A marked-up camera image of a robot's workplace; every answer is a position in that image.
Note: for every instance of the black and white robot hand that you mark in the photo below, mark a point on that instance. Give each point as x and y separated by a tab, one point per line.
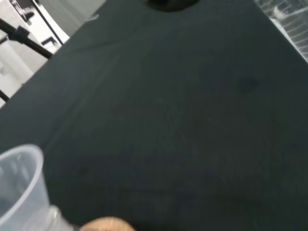
168	4

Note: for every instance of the black cloth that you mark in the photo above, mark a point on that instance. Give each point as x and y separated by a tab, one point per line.
154	120

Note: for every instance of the black tripod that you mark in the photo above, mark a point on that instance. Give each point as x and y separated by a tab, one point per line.
29	41

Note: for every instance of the clear plastic funnel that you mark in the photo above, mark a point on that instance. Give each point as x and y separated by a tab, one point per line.
19	183

